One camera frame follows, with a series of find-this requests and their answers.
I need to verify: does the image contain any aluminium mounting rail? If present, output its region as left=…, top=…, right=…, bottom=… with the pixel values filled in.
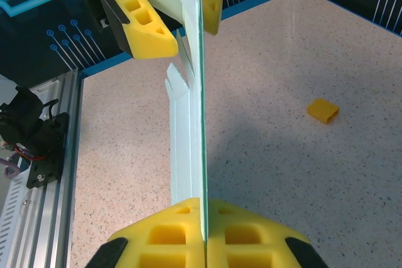
left=5, top=68, right=85, bottom=268

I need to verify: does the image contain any small yellow plastic block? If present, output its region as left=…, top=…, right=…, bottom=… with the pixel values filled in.
left=307, top=98, right=340, bottom=126

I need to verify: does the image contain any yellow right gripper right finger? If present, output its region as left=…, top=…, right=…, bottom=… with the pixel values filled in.
left=206, top=198, right=327, bottom=268

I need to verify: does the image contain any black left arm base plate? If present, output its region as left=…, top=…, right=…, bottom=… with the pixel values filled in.
left=26, top=112, right=70, bottom=191

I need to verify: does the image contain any light blue paper box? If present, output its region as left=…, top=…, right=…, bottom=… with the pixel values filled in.
left=129, top=0, right=210, bottom=247

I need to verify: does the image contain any slotted grey cable duct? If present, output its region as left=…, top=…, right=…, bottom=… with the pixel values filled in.
left=0, top=167, right=33, bottom=268

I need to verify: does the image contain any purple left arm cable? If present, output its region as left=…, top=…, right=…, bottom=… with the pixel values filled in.
left=0, top=154, right=20, bottom=181

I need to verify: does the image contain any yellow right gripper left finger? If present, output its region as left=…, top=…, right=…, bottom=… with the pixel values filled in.
left=89, top=197, right=207, bottom=268

